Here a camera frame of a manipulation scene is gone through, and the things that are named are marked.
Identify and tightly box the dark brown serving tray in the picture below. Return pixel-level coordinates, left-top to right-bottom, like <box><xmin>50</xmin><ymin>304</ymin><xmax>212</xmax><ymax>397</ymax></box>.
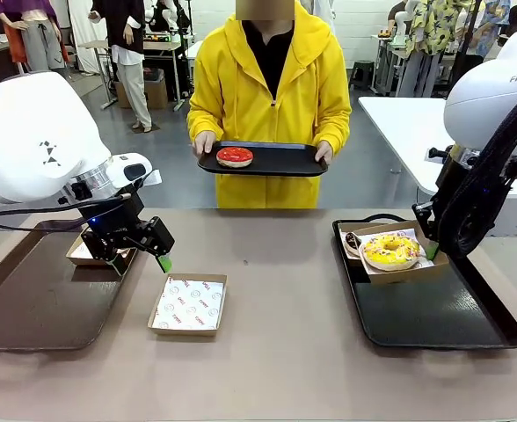
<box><xmin>0</xmin><ymin>219</ymin><xmax>150</xmax><ymax>352</ymax></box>
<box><xmin>331</xmin><ymin>218</ymin><xmax>517</xmax><ymax>351</ymax></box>

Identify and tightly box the black cable sleeve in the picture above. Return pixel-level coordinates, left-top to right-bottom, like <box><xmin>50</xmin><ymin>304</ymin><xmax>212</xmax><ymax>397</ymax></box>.
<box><xmin>437</xmin><ymin>82</ymin><xmax>517</xmax><ymax>260</ymax></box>

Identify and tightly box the mannequin with black top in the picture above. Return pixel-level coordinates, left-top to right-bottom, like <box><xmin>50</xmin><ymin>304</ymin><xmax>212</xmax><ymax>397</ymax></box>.
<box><xmin>88</xmin><ymin>0</ymin><xmax>154</xmax><ymax>133</ymax></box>

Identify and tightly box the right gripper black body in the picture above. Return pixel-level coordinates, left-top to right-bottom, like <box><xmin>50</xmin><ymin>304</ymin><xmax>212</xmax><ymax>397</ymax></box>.
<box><xmin>432</xmin><ymin>150</ymin><xmax>484</xmax><ymax>239</ymax></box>

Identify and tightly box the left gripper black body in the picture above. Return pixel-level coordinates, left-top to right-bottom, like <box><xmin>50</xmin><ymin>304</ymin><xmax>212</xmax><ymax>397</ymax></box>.
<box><xmin>81</xmin><ymin>192</ymin><xmax>146</xmax><ymax>244</ymax></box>

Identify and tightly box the person's right forearm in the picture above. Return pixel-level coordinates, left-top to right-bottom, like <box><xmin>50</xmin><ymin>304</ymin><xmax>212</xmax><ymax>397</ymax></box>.
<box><xmin>186</xmin><ymin>105</ymin><xmax>224</xmax><ymax>144</ymax></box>

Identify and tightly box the large white table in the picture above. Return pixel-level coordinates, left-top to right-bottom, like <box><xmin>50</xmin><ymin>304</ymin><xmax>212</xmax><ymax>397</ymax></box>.
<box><xmin>358</xmin><ymin>96</ymin><xmax>517</xmax><ymax>200</ymax></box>

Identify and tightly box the yellow floral shirt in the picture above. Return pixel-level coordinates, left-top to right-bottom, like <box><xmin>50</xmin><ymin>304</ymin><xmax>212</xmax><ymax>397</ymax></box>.
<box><xmin>405</xmin><ymin>0</ymin><xmax>477</xmax><ymax>59</ymax></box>

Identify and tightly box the person's left forearm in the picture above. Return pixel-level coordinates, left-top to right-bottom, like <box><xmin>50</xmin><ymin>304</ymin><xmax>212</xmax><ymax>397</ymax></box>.
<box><xmin>317</xmin><ymin>105</ymin><xmax>353</xmax><ymax>149</ymax></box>

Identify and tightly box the dark plastic stool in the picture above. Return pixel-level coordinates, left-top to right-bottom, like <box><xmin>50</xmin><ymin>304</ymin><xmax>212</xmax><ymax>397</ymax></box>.
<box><xmin>349</xmin><ymin>60</ymin><xmax>376</xmax><ymax>91</ymax></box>

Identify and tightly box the large cardboard carton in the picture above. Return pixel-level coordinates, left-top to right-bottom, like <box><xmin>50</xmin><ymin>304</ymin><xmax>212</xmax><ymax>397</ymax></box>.
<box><xmin>114</xmin><ymin>68</ymin><xmax>170</xmax><ymax>110</ymax></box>

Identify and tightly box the red glazed donut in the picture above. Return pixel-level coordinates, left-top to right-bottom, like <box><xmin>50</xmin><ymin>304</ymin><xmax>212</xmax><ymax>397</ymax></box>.
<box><xmin>215</xmin><ymin>147</ymin><xmax>255</xmax><ymax>170</ymax></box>

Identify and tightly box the background white robot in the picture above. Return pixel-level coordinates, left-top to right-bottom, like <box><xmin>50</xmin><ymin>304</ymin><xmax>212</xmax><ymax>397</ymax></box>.
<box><xmin>146</xmin><ymin>0</ymin><xmax>181</xmax><ymax>33</ymax></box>
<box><xmin>393</xmin><ymin>0</ymin><xmax>419</xmax><ymax>41</ymax></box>

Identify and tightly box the black serving tray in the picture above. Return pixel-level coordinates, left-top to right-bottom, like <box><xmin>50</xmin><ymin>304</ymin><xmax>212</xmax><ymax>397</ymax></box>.
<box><xmin>196</xmin><ymin>141</ymin><xmax>330</xmax><ymax>178</ymax></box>

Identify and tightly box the person's left hand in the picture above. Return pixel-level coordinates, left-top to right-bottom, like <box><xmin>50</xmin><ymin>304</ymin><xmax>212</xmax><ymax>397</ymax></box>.
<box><xmin>314</xmin><ymin>141</ymin><xmax>335</xmax><ymax>164</ymax></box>

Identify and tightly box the person in yellow hoodie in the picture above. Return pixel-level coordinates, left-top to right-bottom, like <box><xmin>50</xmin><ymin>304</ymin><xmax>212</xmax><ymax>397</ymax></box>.
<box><xmin>186</xmin><ymin>0</ymin><xmax>353</xmax><ymax>210</ymax></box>

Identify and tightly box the yellow sprinkled donut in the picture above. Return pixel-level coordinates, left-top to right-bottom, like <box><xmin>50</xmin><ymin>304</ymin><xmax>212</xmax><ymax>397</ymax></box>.
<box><xmin>360</xmin><ymin>233</ymin><xmax>423</xmax><ymax>272</ymax></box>

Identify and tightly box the blue patterned shirt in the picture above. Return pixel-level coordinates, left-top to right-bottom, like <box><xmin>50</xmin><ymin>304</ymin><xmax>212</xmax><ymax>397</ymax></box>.
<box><xmin>477</xmin><ymin>0</ymin><xmax>513</xmax><ymax>45</ymax></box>

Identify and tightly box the mannequin with purple top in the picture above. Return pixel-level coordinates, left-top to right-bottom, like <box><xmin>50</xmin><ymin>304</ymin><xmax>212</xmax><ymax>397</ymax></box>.
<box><xmin>0</xmin><ymin>0</ymin><xmax>71</xmax><ymax>74</ymax></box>

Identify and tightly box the chocolate glazed donut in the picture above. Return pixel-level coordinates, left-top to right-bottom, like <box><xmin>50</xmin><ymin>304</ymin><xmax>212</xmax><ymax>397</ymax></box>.
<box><xmin>345</xmin><ymin>232</ymin><xmax>364</xmax><ymax>259</ymax></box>

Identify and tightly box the light wooden table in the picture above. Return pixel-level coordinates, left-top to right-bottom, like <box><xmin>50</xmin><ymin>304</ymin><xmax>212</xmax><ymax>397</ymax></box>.
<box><xmin>78</xmin><ymin>38</ymin><xmax>186</xmax><ymax>112</ymax></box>

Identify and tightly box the person's right hand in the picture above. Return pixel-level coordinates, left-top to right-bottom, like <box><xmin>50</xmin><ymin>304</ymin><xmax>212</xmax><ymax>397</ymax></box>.
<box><xmin>192</xmin><ymin>130</ymin><xmax>219</xmax><ymax>157</ymax></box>

